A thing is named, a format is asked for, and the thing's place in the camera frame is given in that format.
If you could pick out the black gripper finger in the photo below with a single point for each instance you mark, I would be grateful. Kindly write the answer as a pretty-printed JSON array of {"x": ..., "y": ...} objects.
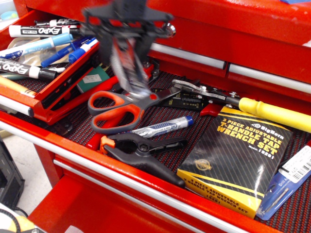
[
  {"x": 142, "y": 47},
  {"x": 105, "y": 49}
]

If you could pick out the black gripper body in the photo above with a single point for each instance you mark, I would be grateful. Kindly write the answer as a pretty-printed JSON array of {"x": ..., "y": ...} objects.
[{"x": 124, "y": 19}]

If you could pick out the silver black box cutter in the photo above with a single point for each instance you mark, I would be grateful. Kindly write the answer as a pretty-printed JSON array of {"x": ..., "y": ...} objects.
[{"x": 128, "y": 68}]

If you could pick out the silver drawer lock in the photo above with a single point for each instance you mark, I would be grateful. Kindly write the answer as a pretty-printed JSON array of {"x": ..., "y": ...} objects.
[{"x": 170, "y": 30}]

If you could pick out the red upper small drawer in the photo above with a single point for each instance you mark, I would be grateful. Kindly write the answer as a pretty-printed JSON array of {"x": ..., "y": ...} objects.
[{"x": 54, "y": 99}]

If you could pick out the black yellow tap wrench box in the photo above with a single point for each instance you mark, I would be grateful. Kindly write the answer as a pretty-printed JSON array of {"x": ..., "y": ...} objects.
[{"x": 235, "y": 160}]

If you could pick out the dark blue marker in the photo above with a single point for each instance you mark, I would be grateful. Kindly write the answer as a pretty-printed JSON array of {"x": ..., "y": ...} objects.
[{"x": 66, "y": 50}]

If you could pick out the blue marker with white body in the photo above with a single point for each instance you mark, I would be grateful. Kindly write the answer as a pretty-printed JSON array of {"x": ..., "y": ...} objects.
[{"x": 74, "y": 56}]

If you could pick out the green white card package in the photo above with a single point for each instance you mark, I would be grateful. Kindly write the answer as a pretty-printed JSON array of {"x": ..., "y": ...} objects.
[{"x": 95, "y": 77}]

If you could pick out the light blue cap marker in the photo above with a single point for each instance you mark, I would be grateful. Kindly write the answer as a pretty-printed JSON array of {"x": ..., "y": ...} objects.
[{"x": 47, "y": 43}]

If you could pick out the black expo marker rear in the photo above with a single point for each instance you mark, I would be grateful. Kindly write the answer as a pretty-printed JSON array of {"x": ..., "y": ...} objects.
[{"x": 58, "y": 22}]

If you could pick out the black expo marker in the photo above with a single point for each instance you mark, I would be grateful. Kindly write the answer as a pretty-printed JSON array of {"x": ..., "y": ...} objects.
[
  {"x": 27, "y": 70},
  {"x": 33, "y": 31},
  {"x": 58, "y": 22}
]

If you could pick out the orange grey scissors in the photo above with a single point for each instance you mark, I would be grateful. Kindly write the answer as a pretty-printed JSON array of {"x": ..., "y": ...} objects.
[{"x": 124, "y": 104}]

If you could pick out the red tool chest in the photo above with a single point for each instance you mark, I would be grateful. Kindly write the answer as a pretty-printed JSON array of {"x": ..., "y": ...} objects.
[{"x": 253, "y": 47}]

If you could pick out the blue grey marker pen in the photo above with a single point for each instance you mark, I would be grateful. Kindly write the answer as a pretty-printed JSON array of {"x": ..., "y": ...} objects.
[{"x": 164, "y": 127}]

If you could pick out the black expo marker top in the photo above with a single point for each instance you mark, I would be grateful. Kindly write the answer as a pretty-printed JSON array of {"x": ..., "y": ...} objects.
[{"x": 33, "y": 31}]

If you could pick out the black expo marker lower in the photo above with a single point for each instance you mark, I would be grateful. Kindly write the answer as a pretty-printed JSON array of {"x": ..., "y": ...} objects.
[{"x": 27, "y": 70}]

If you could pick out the black spring clamp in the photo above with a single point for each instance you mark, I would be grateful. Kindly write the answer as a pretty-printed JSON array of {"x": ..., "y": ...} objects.
[{"x": 137, "y": 151}]

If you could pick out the orange marker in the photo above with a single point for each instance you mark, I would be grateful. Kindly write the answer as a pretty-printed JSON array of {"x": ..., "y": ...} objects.
[{"x": 17, "y": 87}]

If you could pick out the black crate on floor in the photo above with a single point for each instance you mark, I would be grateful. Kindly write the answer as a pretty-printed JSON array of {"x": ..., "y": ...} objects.
[{"x": 11, "y": 180}]

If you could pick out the blue drill bit package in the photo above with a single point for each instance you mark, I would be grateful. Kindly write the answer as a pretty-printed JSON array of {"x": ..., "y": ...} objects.
[{"x": 290, "y": 176}]

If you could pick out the black yellow wire stripper tool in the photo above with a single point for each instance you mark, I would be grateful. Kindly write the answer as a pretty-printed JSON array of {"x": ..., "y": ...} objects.
[{"x": 185, "y": 100}]

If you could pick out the yellow handled pliers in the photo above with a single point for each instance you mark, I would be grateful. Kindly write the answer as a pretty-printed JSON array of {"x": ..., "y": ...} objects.
[{"x": 273, "y": 113}]

